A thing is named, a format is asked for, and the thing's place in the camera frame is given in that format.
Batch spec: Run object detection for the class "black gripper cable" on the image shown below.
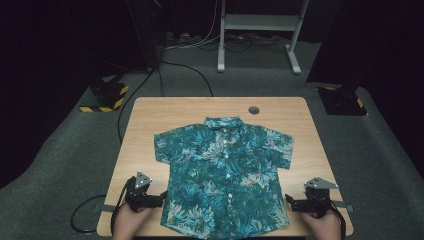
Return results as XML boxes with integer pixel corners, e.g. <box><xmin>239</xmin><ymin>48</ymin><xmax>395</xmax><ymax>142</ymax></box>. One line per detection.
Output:
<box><xmin>109</xmin><ymin>176</ymin><xmax>138</xmax><ymax>235</ymax></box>
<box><xmin>328</xmin><ymin>202</ymin><xmax>348</xmax><ymax>240</ymax></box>

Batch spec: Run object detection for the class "looped black floor cable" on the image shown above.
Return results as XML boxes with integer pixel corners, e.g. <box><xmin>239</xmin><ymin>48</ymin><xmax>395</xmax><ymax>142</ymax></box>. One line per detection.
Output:
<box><xmin>70</xmin><ymin>194</ymin><xmax>108</xmax><ymax>234</ymax></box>

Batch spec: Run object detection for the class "black yellow striped base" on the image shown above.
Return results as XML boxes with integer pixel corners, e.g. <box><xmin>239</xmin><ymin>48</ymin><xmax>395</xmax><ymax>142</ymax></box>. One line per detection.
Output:
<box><xmin>316</xmin><ymin>85</ymin><xmax>370</xmax><ymax>117</ymax></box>
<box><xmin>79</xmin><ymin>74</ymin><xmax>130</xmax><ymax>113</ymax></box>

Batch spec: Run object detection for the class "teal floral short-sleeved shirt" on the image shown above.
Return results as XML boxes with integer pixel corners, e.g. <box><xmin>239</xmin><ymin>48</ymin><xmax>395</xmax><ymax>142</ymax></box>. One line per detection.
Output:
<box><xmin>153</xmin><ymin>115</ymin><xmax>296</xmax><ymax>240</ymax></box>

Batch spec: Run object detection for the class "person's right hand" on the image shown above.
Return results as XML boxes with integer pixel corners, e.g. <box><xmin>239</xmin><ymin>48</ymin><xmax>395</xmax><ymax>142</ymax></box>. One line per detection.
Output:
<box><xmin>299</xmin><ymin>209</ymin><xmax>343</xmax><ymax>240</ymax></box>

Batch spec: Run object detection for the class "white floor cable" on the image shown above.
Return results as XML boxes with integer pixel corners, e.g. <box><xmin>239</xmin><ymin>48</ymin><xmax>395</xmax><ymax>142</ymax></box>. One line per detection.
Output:
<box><xmin>163</xmin><ymin>0</ymin><xmax>223</xmax><ymax>52</ymax></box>

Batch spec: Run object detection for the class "person's left hand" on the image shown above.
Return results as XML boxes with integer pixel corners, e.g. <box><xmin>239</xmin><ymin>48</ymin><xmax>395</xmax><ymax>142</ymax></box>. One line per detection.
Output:
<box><xmin>112</xmin><ymin>202</ymin><xmax>153</xmax><ymax>240</ymax></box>

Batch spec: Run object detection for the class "long black floor cable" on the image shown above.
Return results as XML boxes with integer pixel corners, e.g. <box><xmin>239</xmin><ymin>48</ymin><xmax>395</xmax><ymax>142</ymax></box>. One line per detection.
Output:
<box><xmin>117</xmin><ymin>66</ymin><xmax>158</xmax><ymax>145</ymax></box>

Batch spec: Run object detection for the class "curved black floor cable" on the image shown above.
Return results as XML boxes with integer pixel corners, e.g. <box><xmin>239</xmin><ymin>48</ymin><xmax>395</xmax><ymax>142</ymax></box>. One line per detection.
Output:
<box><xmin>159</xmin><ymin>60</ymin><xmax>215</xmax><ymax>98</ymax></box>

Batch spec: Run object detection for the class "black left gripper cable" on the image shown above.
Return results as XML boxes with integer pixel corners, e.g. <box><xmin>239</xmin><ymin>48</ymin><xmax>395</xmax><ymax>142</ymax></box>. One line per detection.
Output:
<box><xmin>109</xmin><ymin>176</ymin><xmax>138</xmax><ymax>235</ymax></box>

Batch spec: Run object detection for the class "grey tape strip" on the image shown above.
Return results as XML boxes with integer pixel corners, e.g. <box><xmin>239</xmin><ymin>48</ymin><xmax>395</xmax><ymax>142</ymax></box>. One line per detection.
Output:
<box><xmin>331</xmin><ymin>200</ymin><xmax>355</xmax><ymax>213</ymax></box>
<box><xmin>94</xmin><ymin>203</ymin><xmax>116</xmax><ymax>213</ymax></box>

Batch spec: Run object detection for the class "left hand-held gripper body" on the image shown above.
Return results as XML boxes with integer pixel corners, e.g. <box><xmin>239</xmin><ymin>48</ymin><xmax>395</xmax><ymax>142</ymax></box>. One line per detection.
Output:
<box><xmin>124</xmin><ymin>170</ymin><xmax>158</xmax><ymax>213</ymax></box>

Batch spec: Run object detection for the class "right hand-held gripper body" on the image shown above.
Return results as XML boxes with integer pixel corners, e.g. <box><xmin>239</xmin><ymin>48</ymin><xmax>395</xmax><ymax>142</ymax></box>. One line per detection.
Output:
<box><xmin>294</xmin><ymin>176</ymin><xmax>340</xmax><ymax>220</ymax></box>

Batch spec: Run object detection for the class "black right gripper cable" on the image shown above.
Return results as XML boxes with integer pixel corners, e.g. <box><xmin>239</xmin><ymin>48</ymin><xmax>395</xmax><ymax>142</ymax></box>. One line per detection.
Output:
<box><xmin>328</xmin><ymin>202</ymin><xmax>348</xmax><ymax>240</ymax></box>

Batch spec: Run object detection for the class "white metal stand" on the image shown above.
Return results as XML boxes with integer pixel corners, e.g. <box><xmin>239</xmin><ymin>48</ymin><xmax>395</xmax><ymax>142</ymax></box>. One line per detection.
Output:
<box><xmin>217</xmin><ymin>0</ymin><xmax>310</xmax><ymax>76</ymax></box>

